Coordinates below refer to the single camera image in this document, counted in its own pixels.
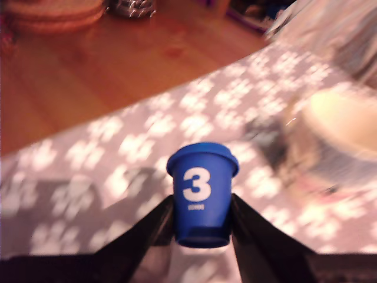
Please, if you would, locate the blue coffee capsule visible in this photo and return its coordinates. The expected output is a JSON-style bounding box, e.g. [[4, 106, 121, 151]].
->
[[166, 141, 240, 249]]

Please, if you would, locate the grey paw-print cloth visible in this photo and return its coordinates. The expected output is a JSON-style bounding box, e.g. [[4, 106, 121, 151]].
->
[[0, 26, 377, 283]]

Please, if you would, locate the winter scene ceramic mug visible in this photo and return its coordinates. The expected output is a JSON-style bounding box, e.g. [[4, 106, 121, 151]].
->
[[244, 88, 377, 198]]

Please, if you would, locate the white draped cloth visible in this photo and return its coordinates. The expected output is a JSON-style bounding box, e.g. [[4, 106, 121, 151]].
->
[[264, 0, 377, 86]]

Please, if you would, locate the wire utensil rack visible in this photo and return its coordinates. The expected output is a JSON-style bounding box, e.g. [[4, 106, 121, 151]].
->
[[104, 0, 158, 19]]

